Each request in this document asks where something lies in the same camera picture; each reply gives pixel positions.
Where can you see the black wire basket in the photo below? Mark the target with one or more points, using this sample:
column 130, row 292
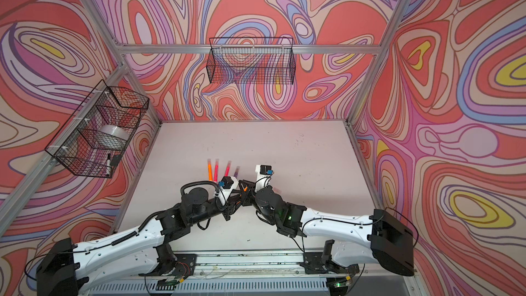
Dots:
column 104, row 122
column 251, row 60

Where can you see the pink highlighter pen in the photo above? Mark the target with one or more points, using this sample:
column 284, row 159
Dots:
column 227, row 169
column 216, row 171

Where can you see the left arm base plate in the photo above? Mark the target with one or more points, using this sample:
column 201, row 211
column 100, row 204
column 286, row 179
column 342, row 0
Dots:
column 179, row 266

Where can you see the aluminium front rail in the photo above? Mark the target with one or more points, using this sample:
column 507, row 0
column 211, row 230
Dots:
column 208, row 265

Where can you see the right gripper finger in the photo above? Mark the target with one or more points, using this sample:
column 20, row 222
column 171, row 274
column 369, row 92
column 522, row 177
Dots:
column 247, row 197
column 250, row 185

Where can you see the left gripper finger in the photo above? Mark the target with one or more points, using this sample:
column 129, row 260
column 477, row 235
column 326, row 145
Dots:
column 234, row 198
column 231, row 208

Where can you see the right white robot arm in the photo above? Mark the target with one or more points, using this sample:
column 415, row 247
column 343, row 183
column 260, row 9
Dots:
column 379, row 238

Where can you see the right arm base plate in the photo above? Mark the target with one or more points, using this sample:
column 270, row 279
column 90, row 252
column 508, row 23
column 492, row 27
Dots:
column 316, row 263

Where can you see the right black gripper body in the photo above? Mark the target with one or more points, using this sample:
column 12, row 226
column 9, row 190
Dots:
column 258, row 197

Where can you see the black wire basket left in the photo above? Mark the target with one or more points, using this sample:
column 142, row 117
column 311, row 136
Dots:
column 104, row 122

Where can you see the orange highlighter pen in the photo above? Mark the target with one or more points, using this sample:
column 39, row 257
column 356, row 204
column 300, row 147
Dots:
column 210, row 171

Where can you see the black wire basket back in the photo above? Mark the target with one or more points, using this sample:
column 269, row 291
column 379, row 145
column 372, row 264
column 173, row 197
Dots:
column 251, row 60

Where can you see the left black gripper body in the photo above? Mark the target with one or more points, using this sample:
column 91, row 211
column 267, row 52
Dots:
column 237, row 199

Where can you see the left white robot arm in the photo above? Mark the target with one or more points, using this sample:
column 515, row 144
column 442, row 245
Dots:
column 74, row 268

